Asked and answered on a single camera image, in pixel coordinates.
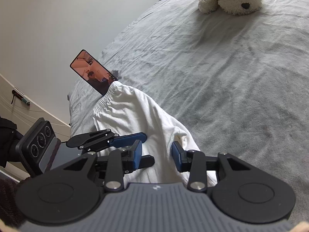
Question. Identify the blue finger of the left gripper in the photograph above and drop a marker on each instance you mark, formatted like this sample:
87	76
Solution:
144	161
100	140

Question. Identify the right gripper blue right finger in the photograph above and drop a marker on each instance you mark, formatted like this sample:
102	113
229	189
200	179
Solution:
191	161

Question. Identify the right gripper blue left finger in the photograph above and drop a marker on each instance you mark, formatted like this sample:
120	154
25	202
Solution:
119	162

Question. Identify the white pants garment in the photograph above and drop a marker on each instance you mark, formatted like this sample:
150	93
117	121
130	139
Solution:
126	110

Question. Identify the person's dark sleeve forearm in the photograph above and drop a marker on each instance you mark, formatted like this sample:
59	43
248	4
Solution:
10	214

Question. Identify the smartphone on stand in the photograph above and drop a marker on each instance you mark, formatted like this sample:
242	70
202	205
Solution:
92	72

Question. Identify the black green pen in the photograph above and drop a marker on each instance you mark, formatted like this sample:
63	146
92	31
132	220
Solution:
20	97

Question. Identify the black multi-lens camera box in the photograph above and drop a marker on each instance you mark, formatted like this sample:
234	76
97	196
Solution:
38	147

